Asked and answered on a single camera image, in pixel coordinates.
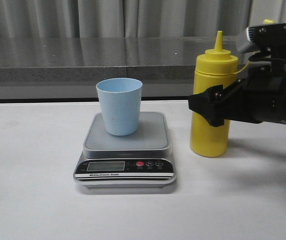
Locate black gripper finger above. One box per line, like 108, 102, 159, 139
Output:
188, 85, 224, 127

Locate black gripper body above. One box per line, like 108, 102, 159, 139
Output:
217, 50, 286, 123

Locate yellow squeeze bottle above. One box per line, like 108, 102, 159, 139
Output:
190, 19, 275, 158

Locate light blue plastic cup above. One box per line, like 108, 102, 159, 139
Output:
96, 77, 143, 136

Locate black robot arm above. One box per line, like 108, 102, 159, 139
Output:
188, 46, 286, 127

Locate silver digital kitchen scale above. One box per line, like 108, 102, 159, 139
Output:
73, 111, 177, 194

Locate grey stone counter ledge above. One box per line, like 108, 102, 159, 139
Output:
0, 34, 286, 101

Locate grey pleated curtain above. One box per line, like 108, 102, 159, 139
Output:
0, 0, 286, 38

